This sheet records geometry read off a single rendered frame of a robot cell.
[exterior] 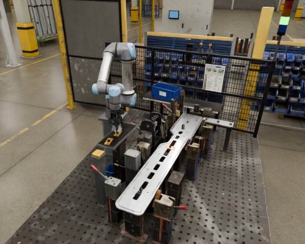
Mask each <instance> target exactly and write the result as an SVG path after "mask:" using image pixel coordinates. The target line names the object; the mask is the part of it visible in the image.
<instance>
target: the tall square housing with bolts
mask: <svg viewBox="0 0 305 244"><path fill-rule="evenodd" d="M124 166H125V167H128V168H125V173H126V180H125V183H126V187H127V186H128V185H129V183H130V182H131V181H132V180H133V178H134V177H135V176H136V175H137V173H138V172H139V167H140V166H141V152H140V151H136V150H133V149H128V150H127V151H126V152H125V153H124Z"/></svg>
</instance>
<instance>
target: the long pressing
mask: <svg viewBox="0 0 305 244"><path fill-rule="evenodd" d="M202 120H203V117H201V116H197V115H192V114H187V113H183V114H182V115H181V116H180V117H179V118H178V120H177V121H176V122H175V123H174V125H173V126H172V127H171V129H170V132H171V133H172V135H173V136H172V137H171V139H170V140H169V142H166V143H161V144H160V145H159V146H158V147H157V148H156V150H155V151H154V152H153V154H152V155H151V156H150V158H149V159H148V160H147V162H146V163H145V164H144V165H143V167H142V168H141V169H140V171H139V172H138V173H137V175H136V176H135V177H134V178H133V180H132V181H131V182H130V183H129V185H128V186H127V187H126V189H125V190H124V191H123V192H122V194H121V195H120V196H119V198H118V199H117V200H116V202H115V205H116V207H117V208H118V209H120V210H122V211H125V212H128V213H130V214H133V215H136V216H140V215H143V214H144V213H145V211H146V210H147V208H148V206H149V204H150V203H151V201H152V199H153V198H154V195H155V193H156V191H157V190H158V189H159V188H160V186H161V184H162V183H163V181H164V179H165V178H166V176H167V175H168V173H169V171H170V170H171V168H172V166H173V165H174V163H175V161H176V160H177V158H178V156H179V155H180V153H181V151H182V149H183V148H184V146H185V144H186V143H187V141H188V139H189V138H190V137H193V136H194V135H195V133H196V131H197V130H198V128H199V126H200V124H201V123H202ZM187 121H188V123H187ZM182 124H185V129H184V130H183V129H182ZM180 131H181V132H182V134H179V132H180ZM176 136H179V138H178V139H175V137H176ZM173 141H176V143H175V144H174V147H176V148H175V150H172V149H171V150H170V152H169V153H168V155H167V156H164V155H163V154H164V153H165V152H166V150H167V149H168V148H165V146H166V145H169V146H170V144H171V143H172V142H173ZM161 157H165V159H164V161H163V162H159V160H160V159H161ZM157 164H159V165H160V167H159V168H158V170H154V167H155V166H156V165H157ZM151 172H152V173H154V175H153V177H152V178H151V179H148V176H149V174H150V173H151ZM144 182H148V184H147V186H146V187H145V189H143V190H142V192H141V191H139V188H140V187H141V186H142V185H143V183H144ZM137 192H141V195H140V196H139V198H138V199H137V200H134V199H133V197H134V196H135V194H136V193H137Z"/></svg>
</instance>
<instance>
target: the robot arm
mask: <svg viewBox="0 0 305 244"><path fill-rule="evenodd" d="M115 58H120V61H121V62H122V84H120V83H117V84H115V85H108V84H107V82H108V78H109V74H110V70H111V66H112V61H113V60H114V59H115ZM134 58H136V49H135V46H134V44H133V43H117V42H114V43H111V44H109V45H108V46H107V47H106V48H105V50H104V52H103V61H102V65H101V69H100V72H99V76H98V80H97V84H93V86H92V92H93V93H94V94H104V95H106V105H107V108H106V112H105V117H107V118H108V120H110V121H108V122H109V125H110V124H111V125H112V126H113V127H112V131H114V132H115V133H117V126H118V127H119V128H118V133H120V132H121V130H122V127H123V119H122V114H124V111H123V110H121V106H129V107H133V106H134V105H135V102H136V96H137V94H136V93H135V91H134V90H133V79H132V62H133V61H134Z"/></svg>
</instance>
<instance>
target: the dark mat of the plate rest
mask: <svg viewBox="0 0 305 244"><path fill-rule="evenodd" d="M135 127H136V125H133V124H129V123H123V127H122V130H121V131H122V132H121V133H120V135H119V136H118V137H117V136H114V134H115V132H114V131H112V132H111V133H110V134H109V135H107V136H106V137H105V138H104V139H103V140H101V141H100V142H99V143H98V144H101V145H104V146H108V147H111V148H114V147H115V146H116V145H117V144H118V143H119V142H120V141H121V140H122V139H123V138H124V137H125V136H126V135H127V134H128V133H129V132H131V131H132V130H133V129H134V128H135ZM108 138H113V140H112V142H111V143H110V144H109V145H105V144H104V143H105V142H106V141H107V139H108Z"/></svg>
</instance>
